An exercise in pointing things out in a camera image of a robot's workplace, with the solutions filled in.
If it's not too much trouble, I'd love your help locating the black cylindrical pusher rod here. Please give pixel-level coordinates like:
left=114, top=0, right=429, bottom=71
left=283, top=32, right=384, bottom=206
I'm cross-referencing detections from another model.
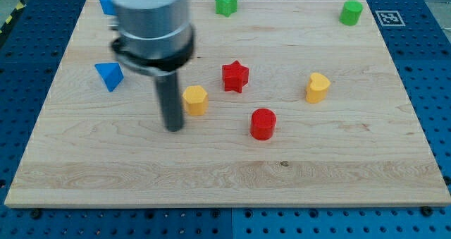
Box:
left=155, top=71, right=184, bottom=132

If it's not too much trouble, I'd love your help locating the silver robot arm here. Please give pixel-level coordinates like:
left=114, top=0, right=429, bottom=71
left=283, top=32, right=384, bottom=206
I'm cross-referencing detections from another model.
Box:
left=111, top=0, right=195, bottom=132

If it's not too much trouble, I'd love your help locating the blue triangle block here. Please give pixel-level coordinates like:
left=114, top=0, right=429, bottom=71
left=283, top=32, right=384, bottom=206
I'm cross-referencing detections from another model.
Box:
left=94, top=62, right=124, bottom=92

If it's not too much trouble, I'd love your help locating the red star block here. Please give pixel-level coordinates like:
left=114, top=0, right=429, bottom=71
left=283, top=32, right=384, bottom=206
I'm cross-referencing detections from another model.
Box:
left=222, top=61, right=249, bottom=93

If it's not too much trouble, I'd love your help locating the green star block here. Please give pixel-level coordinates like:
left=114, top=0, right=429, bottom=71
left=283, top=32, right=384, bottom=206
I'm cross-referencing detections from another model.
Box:
left=215, top=0, right=237, bottom=17

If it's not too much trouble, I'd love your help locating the yellow hexagon block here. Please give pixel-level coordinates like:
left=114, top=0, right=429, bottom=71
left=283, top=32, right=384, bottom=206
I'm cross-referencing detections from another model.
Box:
left=183, top=85, right=209, bottom=116

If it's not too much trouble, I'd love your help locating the red cylinder block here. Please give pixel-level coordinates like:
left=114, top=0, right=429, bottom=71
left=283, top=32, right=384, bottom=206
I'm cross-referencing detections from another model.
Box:
left=249, top=108, right=277, bottom=140

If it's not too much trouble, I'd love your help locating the blue cube block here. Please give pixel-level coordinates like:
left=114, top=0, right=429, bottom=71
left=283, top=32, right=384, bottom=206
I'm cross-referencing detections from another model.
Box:
left=99, top=0, right=116, bottom=16

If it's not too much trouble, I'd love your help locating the wooden board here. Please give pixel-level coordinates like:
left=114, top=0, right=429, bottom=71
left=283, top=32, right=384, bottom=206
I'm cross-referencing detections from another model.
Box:
left=5, top=0, right=450, bottom=209

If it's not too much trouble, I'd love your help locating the yellow heart block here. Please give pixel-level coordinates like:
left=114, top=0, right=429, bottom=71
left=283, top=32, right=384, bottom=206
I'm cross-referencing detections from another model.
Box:
left=305, top=73, right=330, bottom=104

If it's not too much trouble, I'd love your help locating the green cylinder block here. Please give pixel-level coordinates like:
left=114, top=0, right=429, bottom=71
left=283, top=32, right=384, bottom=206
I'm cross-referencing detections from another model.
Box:
left=339, top=0, right=363, bottom=26

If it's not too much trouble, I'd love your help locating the white fiducial marker tag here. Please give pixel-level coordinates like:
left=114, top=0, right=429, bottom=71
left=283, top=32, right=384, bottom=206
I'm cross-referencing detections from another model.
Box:
left=375, top=10, right=405, bottom=27

